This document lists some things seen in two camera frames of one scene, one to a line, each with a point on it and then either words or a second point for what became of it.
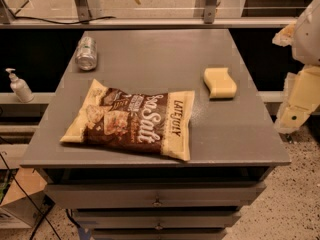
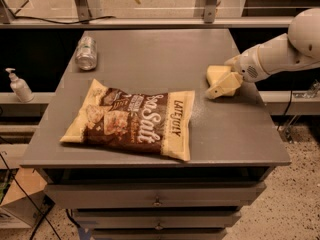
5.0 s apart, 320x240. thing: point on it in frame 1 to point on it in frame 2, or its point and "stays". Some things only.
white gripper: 308,40 to 246,66
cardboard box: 25,200 stays
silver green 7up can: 86,53 stays
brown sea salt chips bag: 159,122 stays
